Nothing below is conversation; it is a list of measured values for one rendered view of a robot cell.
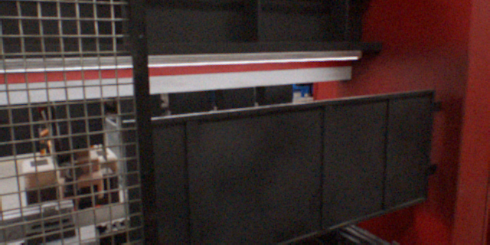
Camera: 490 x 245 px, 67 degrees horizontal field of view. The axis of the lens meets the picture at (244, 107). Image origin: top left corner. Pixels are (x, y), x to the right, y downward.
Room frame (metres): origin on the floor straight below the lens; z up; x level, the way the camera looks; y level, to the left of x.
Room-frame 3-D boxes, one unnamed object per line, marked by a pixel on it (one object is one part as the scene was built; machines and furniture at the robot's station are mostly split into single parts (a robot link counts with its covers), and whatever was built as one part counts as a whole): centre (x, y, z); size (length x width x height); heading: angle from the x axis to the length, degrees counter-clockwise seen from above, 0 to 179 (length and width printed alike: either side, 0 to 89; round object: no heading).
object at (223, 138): (1.11, -0.21, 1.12); 1.13 x 0.02 x 0.44; 119
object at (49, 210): (1.06, 0.59, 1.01); 0.26 x 0.12 x 0.05; 29
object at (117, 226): (0.99, 0.23, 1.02); 0.37 x 0.06 x 0.04; 119
